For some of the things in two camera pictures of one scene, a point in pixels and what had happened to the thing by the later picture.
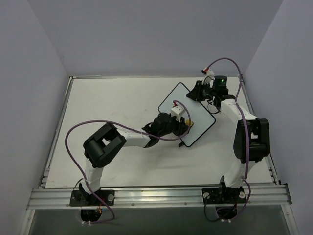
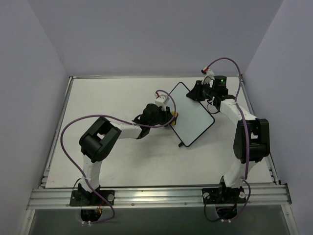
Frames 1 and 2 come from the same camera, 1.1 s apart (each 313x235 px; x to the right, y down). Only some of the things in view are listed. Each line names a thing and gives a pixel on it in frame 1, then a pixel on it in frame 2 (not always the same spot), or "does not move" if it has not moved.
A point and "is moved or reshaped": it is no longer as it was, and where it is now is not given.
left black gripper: (178, 129) -> (166, 116)
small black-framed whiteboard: (202, 119) does not move
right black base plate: (223, 196) does not move
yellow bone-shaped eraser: (189, 123) is moved or reshaped
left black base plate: (80, 198) does not move
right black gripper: (195, 91) does not move
